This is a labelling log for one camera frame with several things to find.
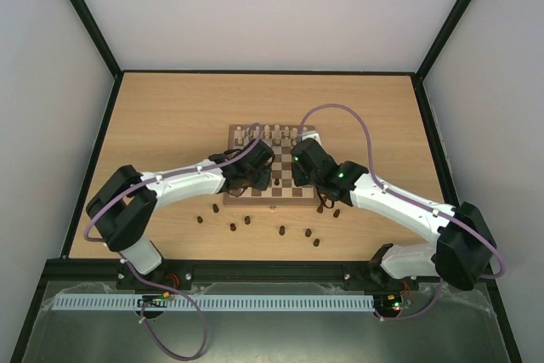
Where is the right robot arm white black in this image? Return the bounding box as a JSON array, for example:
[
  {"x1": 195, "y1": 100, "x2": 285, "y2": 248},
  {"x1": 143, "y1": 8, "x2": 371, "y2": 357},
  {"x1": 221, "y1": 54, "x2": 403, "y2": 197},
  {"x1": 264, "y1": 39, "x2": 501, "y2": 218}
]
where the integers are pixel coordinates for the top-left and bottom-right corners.
[{"x1": 291, "y1": 136, "x2": 496, "y2": 291}]

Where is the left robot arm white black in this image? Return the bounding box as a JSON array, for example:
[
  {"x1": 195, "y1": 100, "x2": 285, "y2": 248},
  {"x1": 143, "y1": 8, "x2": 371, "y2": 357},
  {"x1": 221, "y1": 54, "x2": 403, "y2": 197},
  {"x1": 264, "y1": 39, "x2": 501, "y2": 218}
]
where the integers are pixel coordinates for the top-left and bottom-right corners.
[{"x1": 84, "y1": 139, "x2": 275, "y2": 275}]

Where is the wooden chess board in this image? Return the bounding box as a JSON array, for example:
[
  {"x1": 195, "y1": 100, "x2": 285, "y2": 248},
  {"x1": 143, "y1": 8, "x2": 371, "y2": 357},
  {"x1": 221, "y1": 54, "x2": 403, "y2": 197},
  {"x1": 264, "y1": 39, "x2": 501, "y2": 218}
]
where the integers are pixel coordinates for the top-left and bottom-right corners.
[{"x1": 223, "y1": 146, "x2": 320, "y2": 207}]

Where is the white chess piece row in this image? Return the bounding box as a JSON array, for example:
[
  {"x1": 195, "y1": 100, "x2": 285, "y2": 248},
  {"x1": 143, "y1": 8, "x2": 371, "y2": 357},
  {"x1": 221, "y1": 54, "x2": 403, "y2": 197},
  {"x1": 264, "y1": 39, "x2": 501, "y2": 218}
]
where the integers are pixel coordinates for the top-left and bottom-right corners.
[{"x1": 228, "y1": 124, "x2": 315, "y2": 148}]

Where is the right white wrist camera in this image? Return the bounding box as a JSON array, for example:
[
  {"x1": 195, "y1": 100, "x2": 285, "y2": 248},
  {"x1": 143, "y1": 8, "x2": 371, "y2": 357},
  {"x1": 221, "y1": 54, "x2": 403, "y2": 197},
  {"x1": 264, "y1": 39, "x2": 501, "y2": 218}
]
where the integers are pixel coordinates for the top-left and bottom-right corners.
[{"x1": 300, "y1": 130, "x2": 320, "y2": 141}]

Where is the grey slotted cable duct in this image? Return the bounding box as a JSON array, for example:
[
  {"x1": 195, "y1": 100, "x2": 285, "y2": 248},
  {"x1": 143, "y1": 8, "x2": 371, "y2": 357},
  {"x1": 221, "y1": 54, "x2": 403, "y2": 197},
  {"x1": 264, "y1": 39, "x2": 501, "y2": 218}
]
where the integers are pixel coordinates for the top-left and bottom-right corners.
[{"x1": 52, "y1": 294, "x2": 375, "y2": 312}]

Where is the black aluminium frame rail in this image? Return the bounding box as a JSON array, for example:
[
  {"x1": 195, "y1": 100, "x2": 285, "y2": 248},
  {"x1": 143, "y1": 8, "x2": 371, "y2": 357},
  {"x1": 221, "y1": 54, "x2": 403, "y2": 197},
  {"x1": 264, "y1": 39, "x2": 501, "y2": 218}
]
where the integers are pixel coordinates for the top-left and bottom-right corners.
[{"x1": 40, "y1": 258, "x2": 439, "y2": 294}]

